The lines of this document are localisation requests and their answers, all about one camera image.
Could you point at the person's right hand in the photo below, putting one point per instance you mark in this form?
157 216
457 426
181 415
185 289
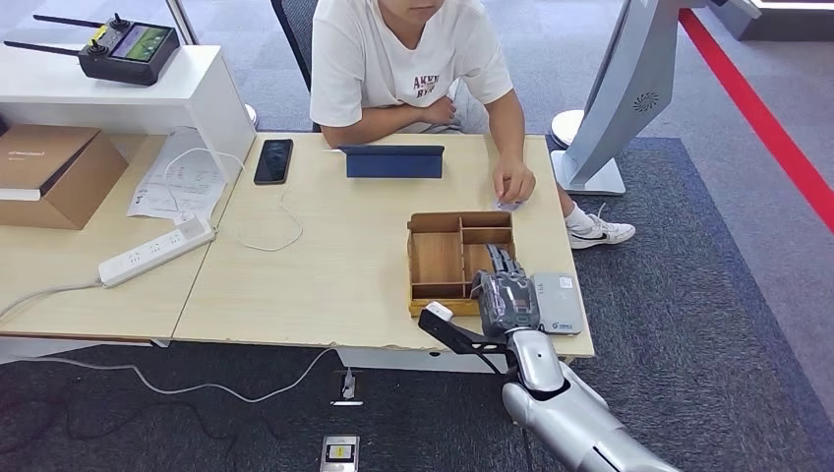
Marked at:
440 109

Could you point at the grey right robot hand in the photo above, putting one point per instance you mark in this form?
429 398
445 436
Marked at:
511 303

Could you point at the person's left hand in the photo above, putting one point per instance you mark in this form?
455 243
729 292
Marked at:
515 179

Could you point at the white printed ID card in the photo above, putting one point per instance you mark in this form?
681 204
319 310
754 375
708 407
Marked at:
511 206

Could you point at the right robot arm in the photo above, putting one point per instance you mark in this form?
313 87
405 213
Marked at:
567 417

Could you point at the person's left forearm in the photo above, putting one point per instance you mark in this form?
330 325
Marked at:
508 127

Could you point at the person's right forearm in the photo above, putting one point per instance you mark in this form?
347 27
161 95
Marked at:
378 124

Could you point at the white card reader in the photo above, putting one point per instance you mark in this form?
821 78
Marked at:
559 303

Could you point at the person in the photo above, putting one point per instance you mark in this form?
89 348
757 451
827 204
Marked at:
391 58

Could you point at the white round floor base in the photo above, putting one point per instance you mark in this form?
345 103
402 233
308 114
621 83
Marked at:
251 114
565 127

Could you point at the tablet in blue case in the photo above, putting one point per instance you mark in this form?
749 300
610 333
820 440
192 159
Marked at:
391 166

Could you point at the wooden compartment tray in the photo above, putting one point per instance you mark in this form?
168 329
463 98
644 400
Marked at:
436 257

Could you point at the white sneaker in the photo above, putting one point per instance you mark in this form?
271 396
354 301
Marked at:
602 232

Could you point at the white desk underframe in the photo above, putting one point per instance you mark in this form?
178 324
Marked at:
391 360

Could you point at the grey kiosk stand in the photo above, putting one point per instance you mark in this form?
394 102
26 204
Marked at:
625 85

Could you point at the black office chair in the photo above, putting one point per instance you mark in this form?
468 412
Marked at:
292 26

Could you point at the black smartphone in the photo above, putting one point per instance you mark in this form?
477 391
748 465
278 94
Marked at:
274 161

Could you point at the floor socket with plug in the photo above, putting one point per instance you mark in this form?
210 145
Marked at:
347 391

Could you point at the white printed papers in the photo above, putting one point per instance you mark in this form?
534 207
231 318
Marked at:
195 185

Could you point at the grey metal pole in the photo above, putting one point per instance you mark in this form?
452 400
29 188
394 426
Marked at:
182 21

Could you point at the dark platform with light strip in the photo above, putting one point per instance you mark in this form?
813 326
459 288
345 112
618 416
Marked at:
782 26

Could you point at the white power strip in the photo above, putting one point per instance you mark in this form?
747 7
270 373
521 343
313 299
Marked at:
156 251

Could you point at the black remote controller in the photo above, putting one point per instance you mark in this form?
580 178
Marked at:
124 55

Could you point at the white desk shelf riser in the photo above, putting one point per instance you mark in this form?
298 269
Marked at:
98 85

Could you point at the brown cardboard box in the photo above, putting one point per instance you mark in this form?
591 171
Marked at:
71 189

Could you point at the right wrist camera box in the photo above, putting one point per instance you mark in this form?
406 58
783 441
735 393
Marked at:
456 337

